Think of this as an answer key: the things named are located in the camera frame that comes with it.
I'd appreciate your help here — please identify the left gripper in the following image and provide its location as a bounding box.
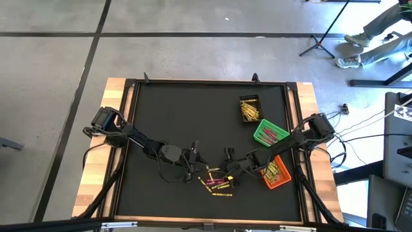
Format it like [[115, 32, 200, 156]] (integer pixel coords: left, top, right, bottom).
[[183, 140, 210, 184]]

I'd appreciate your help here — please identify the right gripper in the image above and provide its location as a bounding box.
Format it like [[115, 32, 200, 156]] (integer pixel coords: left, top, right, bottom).
[[218, 147, 255, 188]]

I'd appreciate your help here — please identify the orange plastic basket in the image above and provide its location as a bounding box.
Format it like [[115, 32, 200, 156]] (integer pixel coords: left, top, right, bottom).
[[259, 154, 292, 190]]

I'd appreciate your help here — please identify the green plastic basket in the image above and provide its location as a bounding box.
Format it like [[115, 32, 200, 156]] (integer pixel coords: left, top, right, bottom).
[[252, 118, 291, 148]]

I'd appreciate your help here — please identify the black plastic basket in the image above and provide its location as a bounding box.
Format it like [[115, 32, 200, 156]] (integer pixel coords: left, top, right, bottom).
[[239, 93, 265, 123]]

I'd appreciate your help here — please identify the black tripod stand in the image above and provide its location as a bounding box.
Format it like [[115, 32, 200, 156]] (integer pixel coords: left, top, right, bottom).
[[299, 0, 351, 60]]

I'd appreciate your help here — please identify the grey keyboard tray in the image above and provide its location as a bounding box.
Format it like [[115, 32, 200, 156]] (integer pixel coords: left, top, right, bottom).
[[366, 175, 407, 232]]

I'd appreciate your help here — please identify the person's shoe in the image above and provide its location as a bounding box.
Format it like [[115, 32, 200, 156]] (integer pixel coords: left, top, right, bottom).
[[335, 55, 362, 70], [343, 32, 371, 48]]

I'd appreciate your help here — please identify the grey office desk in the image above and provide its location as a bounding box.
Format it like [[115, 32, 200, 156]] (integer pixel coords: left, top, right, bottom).
[[382, 92, 412, 188]]

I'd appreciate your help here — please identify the black desk base bar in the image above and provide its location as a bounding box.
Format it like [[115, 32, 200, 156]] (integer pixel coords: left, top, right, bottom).
[[350, 63, 412, 89]]

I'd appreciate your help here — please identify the black keyboard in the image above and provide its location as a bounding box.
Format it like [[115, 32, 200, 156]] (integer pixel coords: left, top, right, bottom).
[[395, 188, 412, 232]]

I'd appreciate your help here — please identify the grey chair leg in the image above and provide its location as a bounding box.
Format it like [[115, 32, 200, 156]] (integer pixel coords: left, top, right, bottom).
[[0, 136, 25, 151]]

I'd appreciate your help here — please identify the person's leg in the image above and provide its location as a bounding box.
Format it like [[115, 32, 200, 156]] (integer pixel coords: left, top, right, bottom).
[[362, 2, 407, 39], [359, 32, 412, 65]]

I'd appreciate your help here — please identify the black chair caster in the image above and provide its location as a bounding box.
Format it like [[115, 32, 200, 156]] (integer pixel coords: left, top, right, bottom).
[[384, 30, 403, 41]]

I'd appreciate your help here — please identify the silver aluminium bracket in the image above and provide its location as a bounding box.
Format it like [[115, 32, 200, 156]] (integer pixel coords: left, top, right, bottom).
[[279, 225, 317, 232], [100, 221, 138, 230]]

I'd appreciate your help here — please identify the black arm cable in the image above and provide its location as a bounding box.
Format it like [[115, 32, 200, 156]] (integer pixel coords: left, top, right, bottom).
[[321, 141, 348, 171], [82, 140, 110, 171]]

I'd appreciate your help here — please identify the white cable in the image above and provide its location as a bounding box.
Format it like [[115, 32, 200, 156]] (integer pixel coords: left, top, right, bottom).
[[334, 96, 412, 135]]

